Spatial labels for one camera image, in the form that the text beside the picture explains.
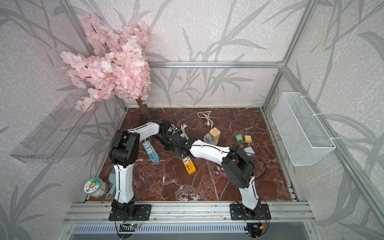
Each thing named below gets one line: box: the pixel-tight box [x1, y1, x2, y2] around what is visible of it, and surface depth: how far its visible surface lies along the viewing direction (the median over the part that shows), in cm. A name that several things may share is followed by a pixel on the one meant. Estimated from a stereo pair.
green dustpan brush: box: [106, 167, 116, 200], surface depth 84 cm
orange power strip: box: [182, 156, 197, 175], surface depth 88 cm
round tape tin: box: [83, 177, 109, 199], surface depth 77 cm
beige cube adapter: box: [209, 127, 221, 143], surface depth 98 cm
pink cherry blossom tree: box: [59, 13, 152, 111], surface depth 73 cm
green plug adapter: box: [234, 134, 243, 142], surface depth 103 cm
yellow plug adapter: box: [244, 135, 252, 143], surface depth 103 cm
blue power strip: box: [142, 140, 160, 164], surface depth 93 cm
